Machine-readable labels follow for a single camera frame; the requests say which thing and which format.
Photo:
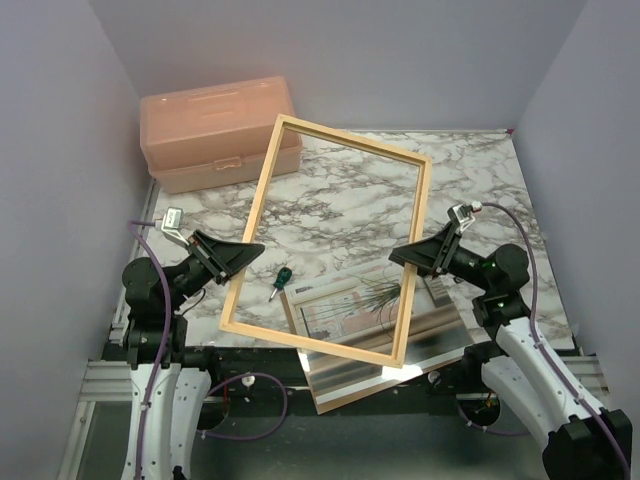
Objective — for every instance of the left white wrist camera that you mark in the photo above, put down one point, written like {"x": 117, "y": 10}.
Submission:
{"x": 170, "y": 226}

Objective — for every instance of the plant photo with backing board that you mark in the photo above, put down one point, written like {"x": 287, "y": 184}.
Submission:
{"x": 358, "y": 307}

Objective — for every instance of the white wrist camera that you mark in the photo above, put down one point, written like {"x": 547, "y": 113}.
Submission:
{"x": 462, "y": 216}
{"x": 170, "y": 226}

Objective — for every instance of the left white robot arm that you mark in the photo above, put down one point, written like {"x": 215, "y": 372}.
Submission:
{"x": 169, "y": 380}

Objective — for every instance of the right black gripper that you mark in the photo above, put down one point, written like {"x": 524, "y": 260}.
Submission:
{"x": 432, "y": 255}

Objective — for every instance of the green handled screwdriver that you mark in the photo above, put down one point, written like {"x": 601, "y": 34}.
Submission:
{"x": 283, "y": 276}

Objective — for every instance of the pink translucent plastic box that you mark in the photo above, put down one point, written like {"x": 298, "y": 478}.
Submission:
{"x": 213, "y": 136}

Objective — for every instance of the light wooden picture frame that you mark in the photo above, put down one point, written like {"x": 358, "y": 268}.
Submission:
{"x": 228, "y": 322}

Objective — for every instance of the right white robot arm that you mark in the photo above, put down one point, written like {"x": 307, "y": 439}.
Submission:
{"x": 578, "y": 436}

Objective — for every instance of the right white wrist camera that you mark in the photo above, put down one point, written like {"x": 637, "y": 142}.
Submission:
{"x": 462, "y": 216}

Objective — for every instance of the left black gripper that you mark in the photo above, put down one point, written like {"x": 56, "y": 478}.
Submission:
{"x": 223, "y": 259}

